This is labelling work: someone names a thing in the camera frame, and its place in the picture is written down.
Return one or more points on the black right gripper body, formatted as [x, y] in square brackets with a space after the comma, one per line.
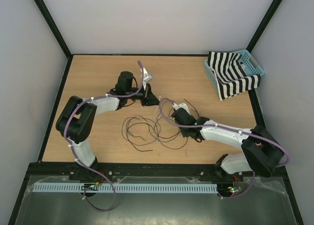
[184, 131]

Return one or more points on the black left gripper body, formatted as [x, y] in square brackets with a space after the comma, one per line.
[144, 100]

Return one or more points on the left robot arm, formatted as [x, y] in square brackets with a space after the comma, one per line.
[76, 120]

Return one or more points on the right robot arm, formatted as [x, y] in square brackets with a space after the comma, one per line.
[260, 152]

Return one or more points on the black white striped cloth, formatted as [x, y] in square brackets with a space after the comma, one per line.
[230, 77]

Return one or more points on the light blue perforated basket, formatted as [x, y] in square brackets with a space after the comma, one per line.
[251, 66]

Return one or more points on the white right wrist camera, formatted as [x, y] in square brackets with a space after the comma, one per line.
[182, 105]

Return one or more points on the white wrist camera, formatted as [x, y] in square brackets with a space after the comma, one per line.
[182, 105]
[147, 77]

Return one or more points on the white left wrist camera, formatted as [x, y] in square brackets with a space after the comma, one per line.
[147, 77]

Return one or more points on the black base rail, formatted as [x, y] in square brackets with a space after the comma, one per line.
[113, 171]

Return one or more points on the light blue slotted cable duct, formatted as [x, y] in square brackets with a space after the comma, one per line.
[127, 188]

